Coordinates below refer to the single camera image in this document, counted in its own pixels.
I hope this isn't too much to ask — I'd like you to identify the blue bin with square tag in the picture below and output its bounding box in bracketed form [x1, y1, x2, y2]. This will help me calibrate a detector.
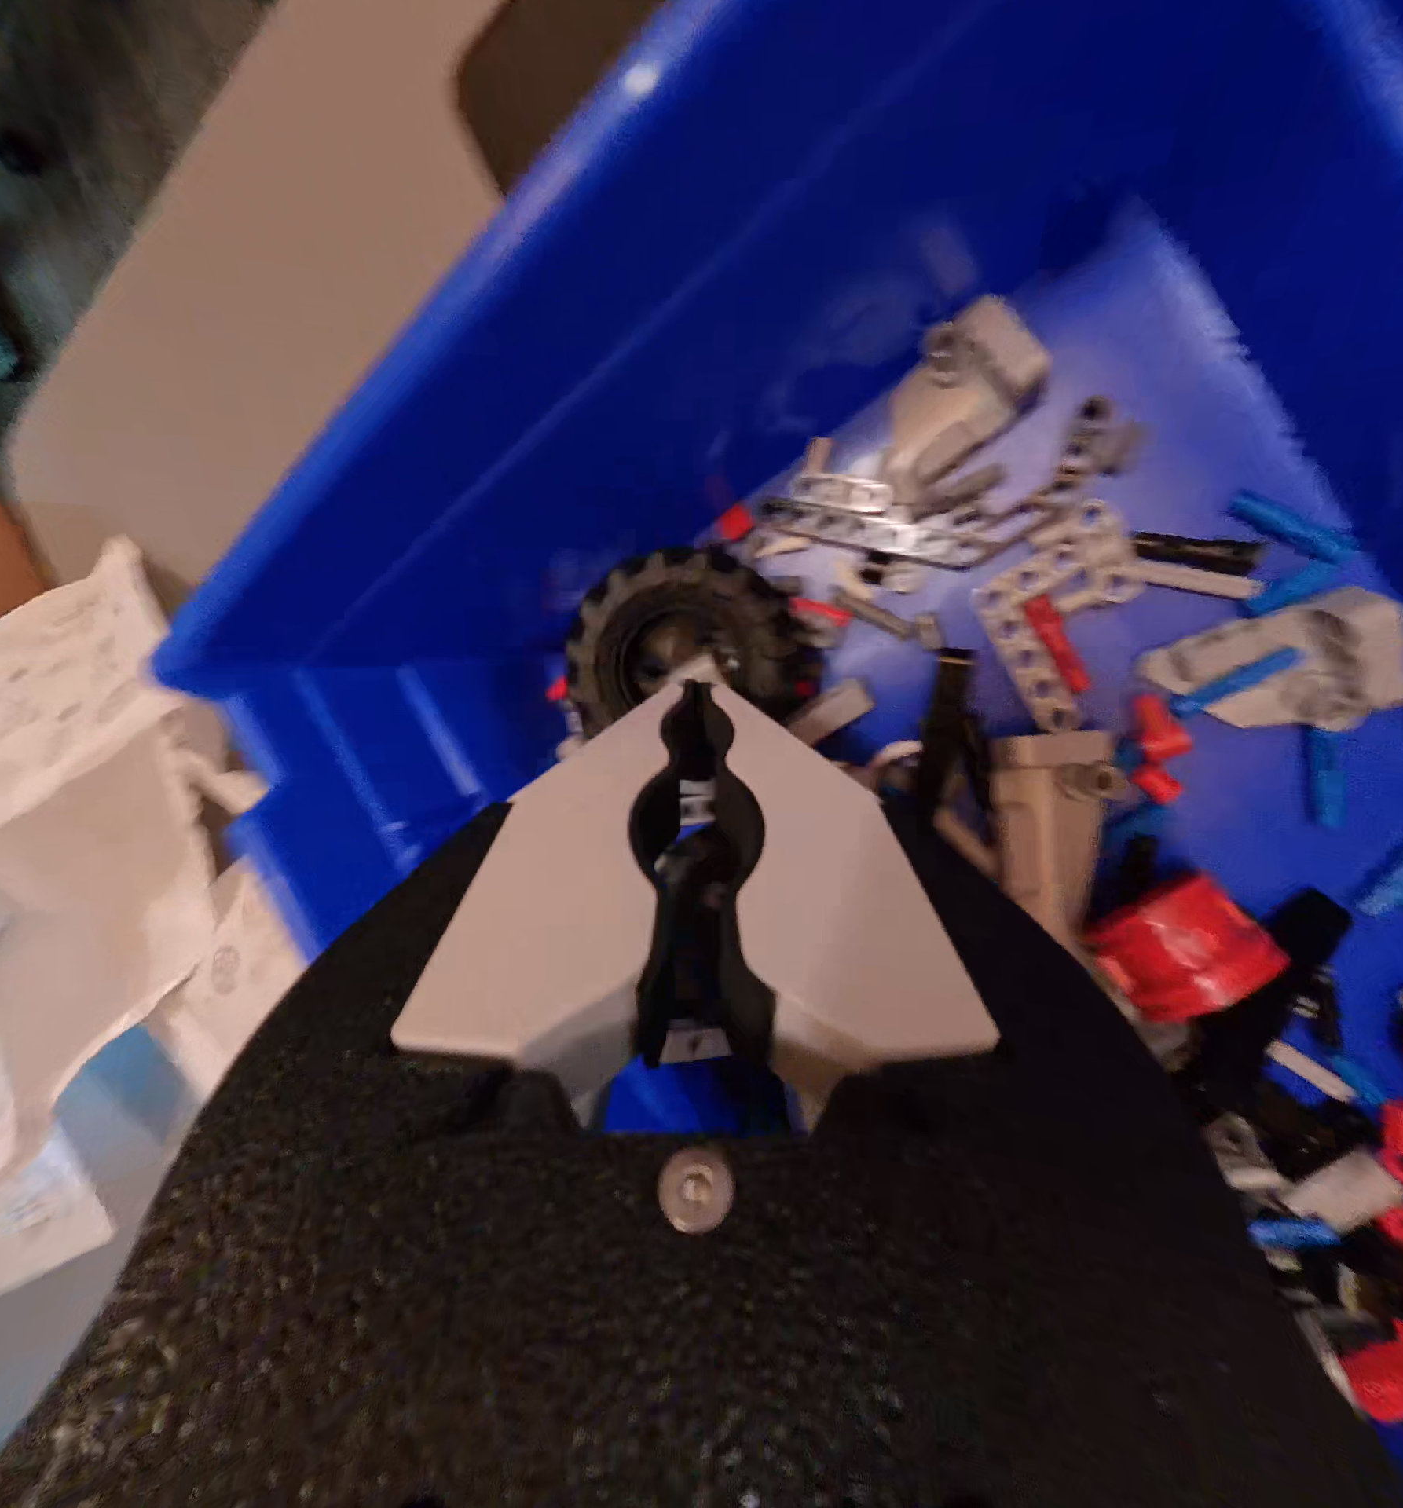
[154, 0, 1403, 1508]

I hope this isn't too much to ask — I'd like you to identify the black rubber toy tire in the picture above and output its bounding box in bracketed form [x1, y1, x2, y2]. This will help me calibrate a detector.
[566, 547, 826, 737]

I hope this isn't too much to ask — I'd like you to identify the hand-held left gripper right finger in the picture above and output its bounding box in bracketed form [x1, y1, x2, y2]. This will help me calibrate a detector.
[702, 680, 1001, 1129]

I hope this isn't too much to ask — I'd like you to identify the grey desk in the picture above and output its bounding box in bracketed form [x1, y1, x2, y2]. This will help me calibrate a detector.
[0, 0, 668, 1508]

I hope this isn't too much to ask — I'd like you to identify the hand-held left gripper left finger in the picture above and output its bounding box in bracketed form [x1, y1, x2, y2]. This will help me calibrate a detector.
[391, 680, 697, 1122]

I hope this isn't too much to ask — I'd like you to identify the crumpled white plastic bag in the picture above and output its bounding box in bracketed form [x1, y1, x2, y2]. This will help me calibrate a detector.
[0, 536, 308, 1302]

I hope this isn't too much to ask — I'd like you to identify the pile of toy brick parts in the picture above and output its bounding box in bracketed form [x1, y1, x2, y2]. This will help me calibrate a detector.
[543, 294, 1403, 1427]

